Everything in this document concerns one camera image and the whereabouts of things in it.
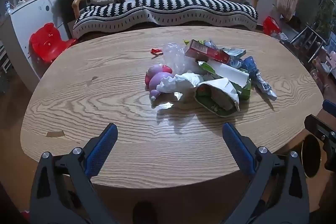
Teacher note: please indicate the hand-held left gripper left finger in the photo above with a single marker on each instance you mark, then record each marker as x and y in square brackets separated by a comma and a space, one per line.
[103, 148]

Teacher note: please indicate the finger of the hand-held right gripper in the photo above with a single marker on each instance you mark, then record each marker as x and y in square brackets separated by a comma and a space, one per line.
[317, 125]
[330, 107]

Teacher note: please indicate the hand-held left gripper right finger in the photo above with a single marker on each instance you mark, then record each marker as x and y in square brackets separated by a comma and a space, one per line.
[237, 150]

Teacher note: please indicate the green white snack bag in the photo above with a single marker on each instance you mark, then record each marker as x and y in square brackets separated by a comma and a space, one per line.
[218, 100]

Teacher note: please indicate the clear plastic scrap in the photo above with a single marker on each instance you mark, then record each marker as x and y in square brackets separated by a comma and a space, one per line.
[164, 106]

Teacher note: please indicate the green white torn carton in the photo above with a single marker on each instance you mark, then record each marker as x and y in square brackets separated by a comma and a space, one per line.
[228, 73]

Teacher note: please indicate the blue wrapper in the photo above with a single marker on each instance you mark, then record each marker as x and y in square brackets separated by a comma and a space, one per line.
[253, 66]

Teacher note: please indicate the white tissue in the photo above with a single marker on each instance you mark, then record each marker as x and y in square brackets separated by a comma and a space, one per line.
[181, 82]

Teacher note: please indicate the purple pink plastic toy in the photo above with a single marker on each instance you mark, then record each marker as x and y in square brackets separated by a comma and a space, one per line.
[157, 77]

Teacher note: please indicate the silver foil packet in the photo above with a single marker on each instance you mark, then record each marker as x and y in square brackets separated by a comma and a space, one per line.
[236, 53]

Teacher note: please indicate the red cigarette box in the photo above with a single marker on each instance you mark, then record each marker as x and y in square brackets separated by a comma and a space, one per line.
[207, 52]

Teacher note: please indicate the small red wrapper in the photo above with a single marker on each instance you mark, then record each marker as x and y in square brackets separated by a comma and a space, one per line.
[156, 50]

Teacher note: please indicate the clear plastic bag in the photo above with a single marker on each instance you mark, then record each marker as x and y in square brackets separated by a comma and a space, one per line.
[174, 58]

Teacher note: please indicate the green yellow snack packet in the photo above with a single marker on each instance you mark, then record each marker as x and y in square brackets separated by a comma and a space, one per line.
[187, 42]

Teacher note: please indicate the pink child's chair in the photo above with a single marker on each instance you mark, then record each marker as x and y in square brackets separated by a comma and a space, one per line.
[332, 57]

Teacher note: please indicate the white papers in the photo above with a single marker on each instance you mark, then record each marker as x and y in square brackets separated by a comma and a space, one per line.
[281, 36]

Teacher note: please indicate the potted plant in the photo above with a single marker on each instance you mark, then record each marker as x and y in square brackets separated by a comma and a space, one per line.
[325, 14]

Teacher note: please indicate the red plastic bag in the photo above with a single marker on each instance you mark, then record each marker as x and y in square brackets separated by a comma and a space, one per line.
[270, 26]

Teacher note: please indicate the red bear stool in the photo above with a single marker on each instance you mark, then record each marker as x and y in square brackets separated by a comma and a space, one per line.
[47, 43]

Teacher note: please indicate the white rack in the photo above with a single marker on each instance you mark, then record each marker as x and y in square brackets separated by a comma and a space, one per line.
[5, 56]

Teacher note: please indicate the black side cabinet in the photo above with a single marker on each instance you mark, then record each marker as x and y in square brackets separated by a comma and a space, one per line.
[71, 3]

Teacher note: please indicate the white cabinet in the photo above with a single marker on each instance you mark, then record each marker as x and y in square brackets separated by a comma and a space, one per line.
[34, 16]

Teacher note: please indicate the metal frame chair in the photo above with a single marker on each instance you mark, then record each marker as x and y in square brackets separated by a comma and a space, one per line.
[307, 35]

